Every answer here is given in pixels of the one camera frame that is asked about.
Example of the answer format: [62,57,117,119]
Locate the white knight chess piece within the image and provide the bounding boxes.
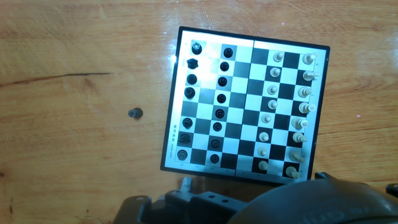
[302,70,321,82]
[289,150,306,164]

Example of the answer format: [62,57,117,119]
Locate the white queen chess piece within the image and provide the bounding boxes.
[298,102,317,114]

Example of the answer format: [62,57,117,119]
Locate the white rook chess piece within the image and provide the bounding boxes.
[302,52,317,65]
[285,166,300,180]

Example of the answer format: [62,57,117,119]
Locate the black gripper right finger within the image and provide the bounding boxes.
[314,172,336,183]

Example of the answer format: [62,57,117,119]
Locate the black framed magnetic chessboard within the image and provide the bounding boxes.
[159,26,331,187]

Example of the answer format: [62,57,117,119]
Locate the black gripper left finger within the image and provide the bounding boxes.
[113,177,248,224]

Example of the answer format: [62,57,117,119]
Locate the white bishop chess piece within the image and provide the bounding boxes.
[292,131,308,144]
[297,86,313,98]

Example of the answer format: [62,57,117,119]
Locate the lone black chess pawn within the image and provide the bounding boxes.
[127,107,144,119]

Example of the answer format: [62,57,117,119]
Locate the orange wooden work board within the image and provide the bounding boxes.
[0,0,398,224]

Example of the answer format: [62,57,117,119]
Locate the white king chess piece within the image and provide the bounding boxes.
[290,116,310,130]

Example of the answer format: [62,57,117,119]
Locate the black queen chess piece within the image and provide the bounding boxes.
[183,86,197,100]

